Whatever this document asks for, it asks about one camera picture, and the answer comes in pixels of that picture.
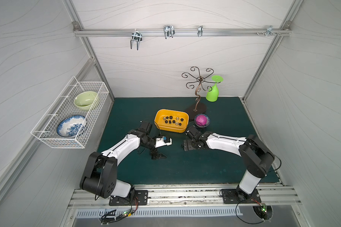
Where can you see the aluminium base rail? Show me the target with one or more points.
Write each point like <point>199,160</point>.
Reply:
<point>190,195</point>

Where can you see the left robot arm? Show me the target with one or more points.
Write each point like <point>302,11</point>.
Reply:
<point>100,173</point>

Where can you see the aluminium top rail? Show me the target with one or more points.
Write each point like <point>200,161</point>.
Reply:
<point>207,32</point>

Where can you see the yellow plastic storage box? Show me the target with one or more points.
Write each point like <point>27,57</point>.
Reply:
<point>160,122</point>

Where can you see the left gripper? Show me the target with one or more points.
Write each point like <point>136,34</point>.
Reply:
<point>155,151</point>

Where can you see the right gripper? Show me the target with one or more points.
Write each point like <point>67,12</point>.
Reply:
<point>189,145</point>

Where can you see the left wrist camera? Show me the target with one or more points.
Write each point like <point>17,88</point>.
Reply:
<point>162,141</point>

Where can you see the metal double hook left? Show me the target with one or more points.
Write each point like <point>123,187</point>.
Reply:
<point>136,38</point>

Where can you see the metal double hook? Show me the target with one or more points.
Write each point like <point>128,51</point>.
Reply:
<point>169,31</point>
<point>136,38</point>

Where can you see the metal double hook middle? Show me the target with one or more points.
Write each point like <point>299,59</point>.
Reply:
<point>169,31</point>

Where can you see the magenta ball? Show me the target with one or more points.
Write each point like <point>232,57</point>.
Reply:
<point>201,120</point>

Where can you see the small blue patterned bowl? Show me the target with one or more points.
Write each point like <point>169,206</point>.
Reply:
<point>207,122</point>

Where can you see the blue white patterned plate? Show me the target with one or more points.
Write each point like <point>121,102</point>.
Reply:
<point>71,126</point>

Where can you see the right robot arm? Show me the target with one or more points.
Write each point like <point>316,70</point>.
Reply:
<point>257,158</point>

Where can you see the metal hook right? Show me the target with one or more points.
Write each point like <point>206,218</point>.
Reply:
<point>269,33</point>

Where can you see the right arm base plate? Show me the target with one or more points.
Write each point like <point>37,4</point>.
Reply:
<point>230,196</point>

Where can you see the white vent grille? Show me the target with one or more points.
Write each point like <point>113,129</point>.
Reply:
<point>163,212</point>

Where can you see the white wire basket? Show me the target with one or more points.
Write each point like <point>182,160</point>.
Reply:
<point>63,107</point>

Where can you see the green ceramic bowl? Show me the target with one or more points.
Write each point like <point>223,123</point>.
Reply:
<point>86,101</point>

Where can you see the brown metal cup stand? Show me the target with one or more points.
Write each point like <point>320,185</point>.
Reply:
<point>197,85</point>

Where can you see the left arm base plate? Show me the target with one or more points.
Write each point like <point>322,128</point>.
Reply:
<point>135,197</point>

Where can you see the green plastic goblet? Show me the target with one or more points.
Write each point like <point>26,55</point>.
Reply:
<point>213,93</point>

